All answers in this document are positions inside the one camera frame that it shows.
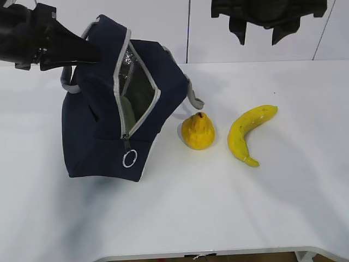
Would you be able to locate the yellow pear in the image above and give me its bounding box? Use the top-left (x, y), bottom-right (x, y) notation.
top-left (181, 112), bottom-right (215, 150)

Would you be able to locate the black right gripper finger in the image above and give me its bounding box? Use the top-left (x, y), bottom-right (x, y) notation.
top-left (272, 17), bottom-right (300, 45)
top-left (229, 17), bottom-right (247, 45)

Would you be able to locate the green lid food container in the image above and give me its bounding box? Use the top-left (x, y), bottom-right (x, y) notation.
top-left (119, 64), bottom-right (155, 131)

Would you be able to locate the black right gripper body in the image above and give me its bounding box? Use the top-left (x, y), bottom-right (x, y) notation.
top-left (211, 0), bottom-right (327, 28)

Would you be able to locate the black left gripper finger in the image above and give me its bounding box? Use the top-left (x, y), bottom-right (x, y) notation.
top-left (44, 21), bottom-right (101, 62)
top-left (39, 51), bottom-right (101, 71)

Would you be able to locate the navy blue lunch bag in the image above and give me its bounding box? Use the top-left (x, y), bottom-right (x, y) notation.
top-left (61, 15), bottom-right (204, 182)

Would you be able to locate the yellow banana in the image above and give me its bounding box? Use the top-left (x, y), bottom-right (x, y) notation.
top-left (227, 105), bottom-right (278, 168)

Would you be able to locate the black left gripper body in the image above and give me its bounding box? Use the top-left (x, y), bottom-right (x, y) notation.
top-left (1, 2), bottom-right (57, 70)

